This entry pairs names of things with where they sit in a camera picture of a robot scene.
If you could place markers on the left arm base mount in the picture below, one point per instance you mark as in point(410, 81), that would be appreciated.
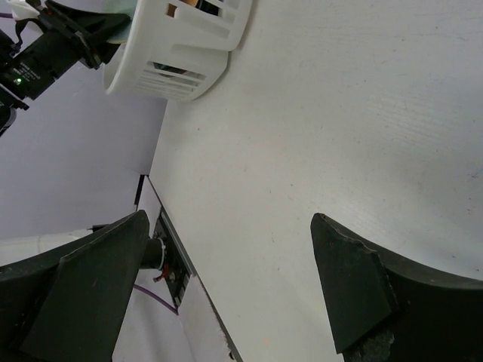
point(164, 252)

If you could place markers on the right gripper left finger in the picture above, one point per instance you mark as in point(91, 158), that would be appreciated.
point(68, 304)

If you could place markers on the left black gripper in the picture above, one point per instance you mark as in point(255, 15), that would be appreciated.
point(74, 36)

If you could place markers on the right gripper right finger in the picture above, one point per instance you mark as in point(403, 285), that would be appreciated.
point(383, 306)

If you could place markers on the orange woven round plate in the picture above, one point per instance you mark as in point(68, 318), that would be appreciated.
point(172, 8)

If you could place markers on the white plastic dish bin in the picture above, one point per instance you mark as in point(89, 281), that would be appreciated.
point(176, 58)

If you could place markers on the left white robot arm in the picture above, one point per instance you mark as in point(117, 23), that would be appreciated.
point(73, 161)

